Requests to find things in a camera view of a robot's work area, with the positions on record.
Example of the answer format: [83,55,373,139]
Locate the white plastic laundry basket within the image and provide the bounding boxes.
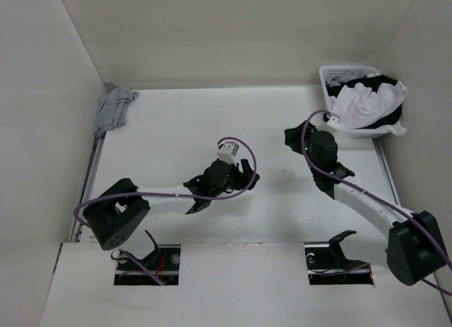
[319,65,391,138]

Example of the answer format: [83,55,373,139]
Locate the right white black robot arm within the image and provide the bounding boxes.
[284,121,451,286]

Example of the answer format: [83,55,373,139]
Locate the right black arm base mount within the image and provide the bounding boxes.
[304,230,374,285]

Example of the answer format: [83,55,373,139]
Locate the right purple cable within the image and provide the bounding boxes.
[302,109,452,295]

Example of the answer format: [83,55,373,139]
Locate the left metal table rail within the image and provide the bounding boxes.
[69,135,105,243]

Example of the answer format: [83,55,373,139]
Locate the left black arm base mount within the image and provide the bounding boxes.
[110,230,182,287]

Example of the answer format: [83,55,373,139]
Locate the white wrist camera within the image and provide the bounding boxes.
[217,141,239,165]
[323,115,341,131]

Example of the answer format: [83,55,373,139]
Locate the black tank top in basket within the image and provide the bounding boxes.
[326,74,403,131]

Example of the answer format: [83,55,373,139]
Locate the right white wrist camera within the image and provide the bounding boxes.
[323,115,341,131]

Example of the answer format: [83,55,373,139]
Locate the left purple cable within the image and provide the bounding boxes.
[73,136,258,286]

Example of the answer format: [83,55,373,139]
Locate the grey folded tank top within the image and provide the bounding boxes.
[93,86,139,138]

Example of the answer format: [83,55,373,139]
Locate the purple cable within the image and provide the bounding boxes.
[302,109,452,295]
[73,136,258,286]

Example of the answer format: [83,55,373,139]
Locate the white tank top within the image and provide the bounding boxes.
[331,81,408,129]

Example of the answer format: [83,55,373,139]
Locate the white garment in basket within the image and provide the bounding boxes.
[378,121,407,136]

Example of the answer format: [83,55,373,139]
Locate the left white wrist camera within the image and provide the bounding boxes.
[217,141,239,165]

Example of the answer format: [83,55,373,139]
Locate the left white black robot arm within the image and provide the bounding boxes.
[83,159,260,270]

